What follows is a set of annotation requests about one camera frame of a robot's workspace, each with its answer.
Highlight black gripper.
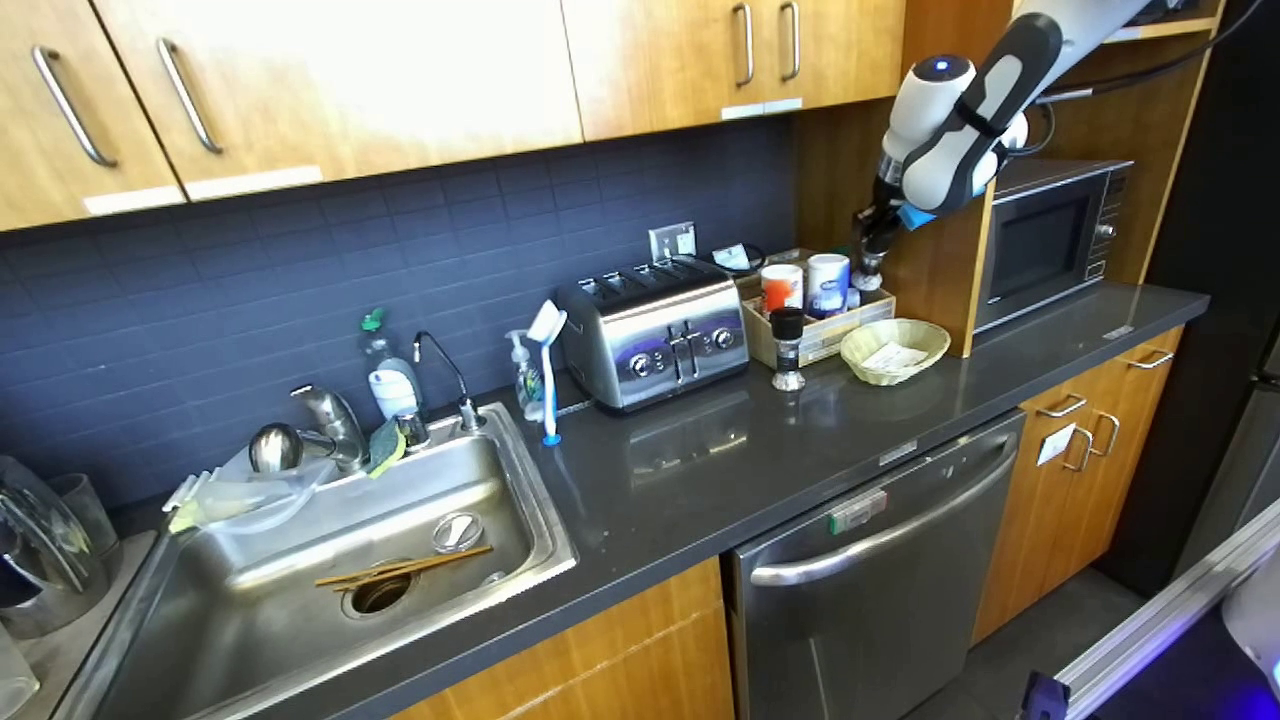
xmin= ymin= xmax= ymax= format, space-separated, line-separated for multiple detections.
xmin=855 ymin=183 xmax=903 ymax=269

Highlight spice grinder bottle black cap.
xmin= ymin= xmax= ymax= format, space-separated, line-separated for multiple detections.
xmin=853 ymin=252 xmax=883 ymax=295

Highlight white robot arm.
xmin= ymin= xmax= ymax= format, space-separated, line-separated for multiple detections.
xmin=855 ymin=0 xmax=1146 ymax=271

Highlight wooden organizer box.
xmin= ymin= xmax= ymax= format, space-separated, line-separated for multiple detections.
xmin=742 ymin=252 xmax=897 ymax=366

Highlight small hand soap bottle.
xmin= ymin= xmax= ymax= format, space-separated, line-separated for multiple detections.
xmin=506 ymin=329 xmax=543 ymax=424

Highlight dish soap bottle green cap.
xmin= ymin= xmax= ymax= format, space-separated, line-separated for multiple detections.
xmin=359 ymin=307 xmax=418 ymax=442

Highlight blue white canister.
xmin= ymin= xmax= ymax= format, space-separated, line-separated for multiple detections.
xmin=804 ymin=252 xmax=849 ymax=316

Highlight red white canister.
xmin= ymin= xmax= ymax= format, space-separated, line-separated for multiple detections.
xmin=759 ymin=263 xmax=804 ymax=312

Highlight stainless steel microwave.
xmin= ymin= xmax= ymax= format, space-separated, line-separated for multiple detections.
xmin=977 ymin=160 xmax=1131 ymax=333

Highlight silver four-slot toaster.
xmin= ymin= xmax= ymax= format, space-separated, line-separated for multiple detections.
xmin=556 ymin=261 xmax=747 ymax=414

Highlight white blue dish brush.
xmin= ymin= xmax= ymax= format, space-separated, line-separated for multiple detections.
xmin=527 ymin=301 xmax=566 ymax=448

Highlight stainless steel dishwasher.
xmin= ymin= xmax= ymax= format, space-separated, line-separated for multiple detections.
xmin=733 ymin=414 xmax=1024 ymax=720

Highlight wooden chopsticks in sink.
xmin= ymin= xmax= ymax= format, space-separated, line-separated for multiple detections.
xmin=311 ymin=545 xmax=490 ymax=590

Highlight chrome sink faucet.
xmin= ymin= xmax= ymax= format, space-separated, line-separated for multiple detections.
xmin=292 ymin=384 xmax=365 ymax=466

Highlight stainless steel sink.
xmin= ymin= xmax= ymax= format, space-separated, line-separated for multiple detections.
xmin=52 ymin=406 xmax=575 ymax=720

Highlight glass container at left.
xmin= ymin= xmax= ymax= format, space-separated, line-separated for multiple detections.
xmin=0 ymin=456 xmax=121 ymax=641

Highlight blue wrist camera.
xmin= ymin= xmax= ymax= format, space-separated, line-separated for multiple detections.
xmin=897 ymin=200 xmax=937 ymax=233

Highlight white wall outlet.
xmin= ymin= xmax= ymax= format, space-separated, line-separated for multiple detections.
xmin=649 ymin=222 xmax=695 ymax=263

